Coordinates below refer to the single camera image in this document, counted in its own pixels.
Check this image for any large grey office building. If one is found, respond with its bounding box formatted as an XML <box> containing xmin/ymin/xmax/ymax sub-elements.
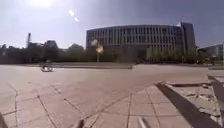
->
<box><xmin>85</xmin><ymin>21</ymin><xmax>198</xmax><ymax>63</ymax></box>

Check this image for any grey paved plaza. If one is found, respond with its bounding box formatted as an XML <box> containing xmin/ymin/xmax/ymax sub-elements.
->
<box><xmin>0</xmin><ymin>63</ymin><xmax>224</xmax><ymax>128</ymax></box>

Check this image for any tall tower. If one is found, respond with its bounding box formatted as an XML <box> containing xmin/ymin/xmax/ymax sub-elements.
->
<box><xmin>25</xmin><ymin>32</ymin><xmax>32</xmax><ymax>50</ymax></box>

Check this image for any low building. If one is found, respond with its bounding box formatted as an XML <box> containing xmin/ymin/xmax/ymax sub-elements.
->
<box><xmin>197</xmin><ymin>43</ymin><xmax>224</xmax><ymax>61</ymax></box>

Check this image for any row of trees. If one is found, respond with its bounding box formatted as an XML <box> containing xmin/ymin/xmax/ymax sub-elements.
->
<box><xmin>0</xmin><ymin>41</ymin><xmax>224</xmax><ymax>65</ymax></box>

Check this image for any robot's own part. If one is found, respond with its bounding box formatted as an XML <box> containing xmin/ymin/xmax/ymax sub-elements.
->
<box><xmin>75</xmin><ymin>119</ymin><xmax>86</xmax><ymax>128</ymax></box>
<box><xmin>137</xmin><ymin>117</ymin><xmax>150</xmax><ymax>128</ymax></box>

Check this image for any broken pale paving patch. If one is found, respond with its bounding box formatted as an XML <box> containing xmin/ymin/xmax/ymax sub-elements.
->
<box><xmin>156</xmin><ymin>74</ymin><xmax>224</xmax><ymax>128</ymax></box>

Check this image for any grass field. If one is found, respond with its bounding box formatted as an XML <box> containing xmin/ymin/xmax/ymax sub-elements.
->
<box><xmin>19</xmin><ymin>61</ymin><xmax>134</xmax><ymax>70</ymax></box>

